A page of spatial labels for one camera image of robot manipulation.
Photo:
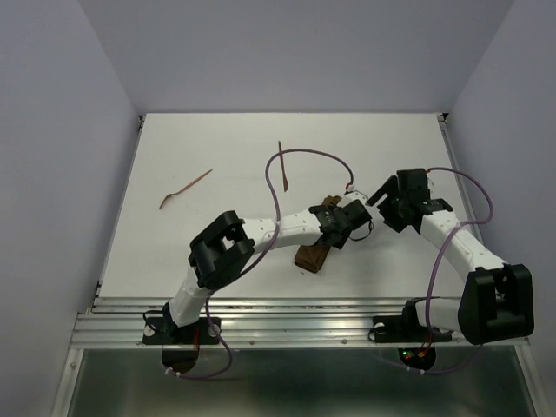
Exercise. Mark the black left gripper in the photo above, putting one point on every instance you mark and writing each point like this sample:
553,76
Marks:
340,244

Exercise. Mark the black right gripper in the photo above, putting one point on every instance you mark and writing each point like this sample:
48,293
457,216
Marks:
390,188

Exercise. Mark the brown cloth napkin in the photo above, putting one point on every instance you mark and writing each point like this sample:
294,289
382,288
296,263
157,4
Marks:
312,258

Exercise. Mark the brown wooden knife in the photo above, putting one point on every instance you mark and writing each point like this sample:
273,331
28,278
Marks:
285,183

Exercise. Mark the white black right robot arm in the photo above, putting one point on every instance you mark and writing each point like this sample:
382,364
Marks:
496,303

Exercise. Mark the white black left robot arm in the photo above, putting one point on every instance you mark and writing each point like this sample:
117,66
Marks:
219,254

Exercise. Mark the brown wooden fork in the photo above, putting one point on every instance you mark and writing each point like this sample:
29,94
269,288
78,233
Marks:
184,188

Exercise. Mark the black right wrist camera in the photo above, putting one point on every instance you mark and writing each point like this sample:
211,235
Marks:
413,185

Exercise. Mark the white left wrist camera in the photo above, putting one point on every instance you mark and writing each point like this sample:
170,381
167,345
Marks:
352,194

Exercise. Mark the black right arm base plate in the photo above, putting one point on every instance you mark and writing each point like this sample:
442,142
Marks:
394,329

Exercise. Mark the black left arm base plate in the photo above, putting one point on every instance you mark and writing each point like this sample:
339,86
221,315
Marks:
159,332

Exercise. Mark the aluminium rail frame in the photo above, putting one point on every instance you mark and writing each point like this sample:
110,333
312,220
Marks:
293,344

